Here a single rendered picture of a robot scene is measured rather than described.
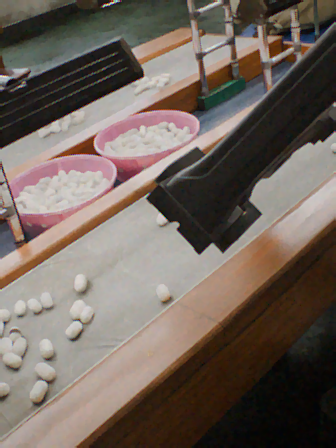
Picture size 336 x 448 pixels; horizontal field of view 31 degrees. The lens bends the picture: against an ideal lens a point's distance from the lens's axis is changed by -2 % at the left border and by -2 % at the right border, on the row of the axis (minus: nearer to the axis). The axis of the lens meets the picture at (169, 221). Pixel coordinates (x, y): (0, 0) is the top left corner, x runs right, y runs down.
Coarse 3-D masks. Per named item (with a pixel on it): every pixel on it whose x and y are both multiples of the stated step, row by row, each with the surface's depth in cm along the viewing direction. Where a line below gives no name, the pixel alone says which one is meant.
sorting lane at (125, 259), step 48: (288, 192) 125; (96, 240) 122; (144, 240) 119; (240, 240) 114; (48, 288) 111; (96, 288) 109; (144, 288) 106; (192, 288) 104; (0, 336) 102; (48, 336) 100; (96, 336) 98; (48, 384) 90; (0, 432) 84
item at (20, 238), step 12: (0, 84) 93; (24, 84) 93; (0, 168) 113; (0, 180) 113; (0, 192) 114; (12, 204) 117; (0, 216) 116; (12, 216) 117; (12, 228) 119; (24, 240) 121
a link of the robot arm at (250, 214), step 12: (324, 120) 91; (312, 132) 89; (300, 144) 91; (192, 156) 69; (204, 156) 70; (168, 168) 67; (180, 168) 67; (156, 180) 68; (240, 204) 70; (252, 204) 70; (240, 216) 68; (252, 216) 69; (228, 228) 66; (240, 228) 66; (216, 240) 67; (228, 240) 66
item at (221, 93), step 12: (192, 0) 169; (228, 0) 179; (192, 12) 170; (204, 12) 174; (228, 12) 181; (192, 24) 172; (228, 24) 183; (192, 36) 175; (228, 36) 185; (216, 48) 182; (204, 72) 180; (204, 84) 182; (228, 84) 190; (240, 84) 193; (204, 96) 184; (216, 96) 187; (228, 96) 190; (204, 108) 184
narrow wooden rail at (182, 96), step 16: (256, 48) 200; (272, 48) 205; (224, 64) 191; (240, 64) 195; (256, 64) 201; (192, 80) 183; (208, 80) 186; (224, 80) 192; (160, 96) 176; (176, 96) 178; (192, 96) 183; (128, 112) 170; (144, 112) 171; (192, 112) 185; (96, 128) 164; (64, 144) 159; (80, 144) 158; (32, 160) 154; (48, 160) 153; (80, 160) 160; (48, 176) 154; (0, 224) 147
